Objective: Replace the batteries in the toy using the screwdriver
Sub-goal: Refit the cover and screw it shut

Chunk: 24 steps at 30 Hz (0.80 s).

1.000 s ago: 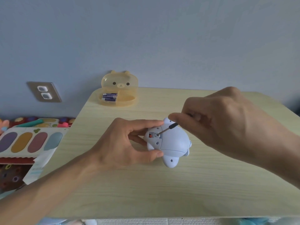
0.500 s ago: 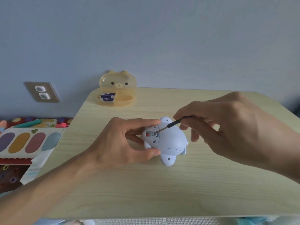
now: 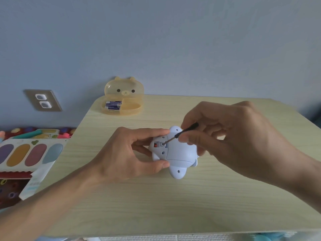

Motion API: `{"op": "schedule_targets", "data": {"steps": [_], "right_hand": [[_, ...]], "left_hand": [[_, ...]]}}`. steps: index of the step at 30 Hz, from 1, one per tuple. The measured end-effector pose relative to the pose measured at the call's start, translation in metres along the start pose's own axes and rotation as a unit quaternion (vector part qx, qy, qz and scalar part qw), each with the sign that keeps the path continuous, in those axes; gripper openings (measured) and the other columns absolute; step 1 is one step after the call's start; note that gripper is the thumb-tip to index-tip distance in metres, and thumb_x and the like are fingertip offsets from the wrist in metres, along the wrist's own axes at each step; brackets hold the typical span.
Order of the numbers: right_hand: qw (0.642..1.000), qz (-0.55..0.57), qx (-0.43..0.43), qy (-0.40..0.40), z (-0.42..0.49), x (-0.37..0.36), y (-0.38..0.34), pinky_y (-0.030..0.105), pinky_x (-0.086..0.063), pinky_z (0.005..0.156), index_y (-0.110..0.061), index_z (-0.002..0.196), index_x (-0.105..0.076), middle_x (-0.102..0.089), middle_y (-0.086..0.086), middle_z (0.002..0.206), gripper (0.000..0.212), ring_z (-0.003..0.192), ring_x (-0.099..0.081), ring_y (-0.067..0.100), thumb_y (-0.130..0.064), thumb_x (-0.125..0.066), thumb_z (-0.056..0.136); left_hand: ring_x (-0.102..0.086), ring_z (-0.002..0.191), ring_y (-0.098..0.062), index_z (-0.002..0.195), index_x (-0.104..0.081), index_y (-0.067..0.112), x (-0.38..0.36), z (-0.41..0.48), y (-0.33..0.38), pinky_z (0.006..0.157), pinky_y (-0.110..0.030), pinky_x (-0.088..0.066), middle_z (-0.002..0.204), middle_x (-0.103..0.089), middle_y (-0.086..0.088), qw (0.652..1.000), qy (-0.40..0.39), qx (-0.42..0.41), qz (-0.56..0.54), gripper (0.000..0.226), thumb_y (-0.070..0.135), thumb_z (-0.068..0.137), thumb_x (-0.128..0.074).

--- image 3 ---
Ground person's right hand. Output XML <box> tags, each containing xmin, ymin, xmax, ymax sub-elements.
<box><xmin>179</xmin><ymin>100</ymin><xmax>305</xmax><ymax>191</ymax></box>

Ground beige wall socket plate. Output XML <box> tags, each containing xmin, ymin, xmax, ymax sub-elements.
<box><xmin>23</xmin><ymin>89</ymin><xmax>63</xmax><ymax>112</ymax></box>

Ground orange bear-shaped plastic box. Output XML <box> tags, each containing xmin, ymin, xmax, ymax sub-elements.
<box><xmin>100</xmin><ymin>76</ymin><xmax>145</xmax><ymax>116</ymax></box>

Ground teal plastic stick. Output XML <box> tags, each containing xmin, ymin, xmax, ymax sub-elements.
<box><xmin>12</xmin><ymin>130</ymin><xmax>42</xmax><ymax>140</ymax></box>

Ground person's left hand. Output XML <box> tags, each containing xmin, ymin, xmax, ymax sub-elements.
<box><xmin>92</xmin><ymin>127</ymin><xmax>171</xmax><ymax>185</ymax></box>

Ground light blue airplane toy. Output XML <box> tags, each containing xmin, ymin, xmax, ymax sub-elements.
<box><xmin>148</xmin><ymin>125</ymin><xmax>200</xmax><ymax>180</ymax></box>

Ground small black screwdriver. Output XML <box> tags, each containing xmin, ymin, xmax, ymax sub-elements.
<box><xmin>164</xmin><ymin>123</ymin><xmax>200</xmax><ymax>145</ymax></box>

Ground white light-blue paper bag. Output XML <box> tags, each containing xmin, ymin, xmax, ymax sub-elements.
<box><xmin>18</xmin><ymin>162</ymin><xmax>55</xmax><ymax>201</ymax></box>

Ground person's left forearm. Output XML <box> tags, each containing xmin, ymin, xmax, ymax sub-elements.
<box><xmin>0</xmin><ymin>163</ymin><xmax>106</xmax><ymax>241</ymax></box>

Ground white board with coloured ovals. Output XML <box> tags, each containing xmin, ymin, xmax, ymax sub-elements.
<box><xmin>0</xmin><ymin>138</ymin><xmax>70</xmax><ymax>174</ymax></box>

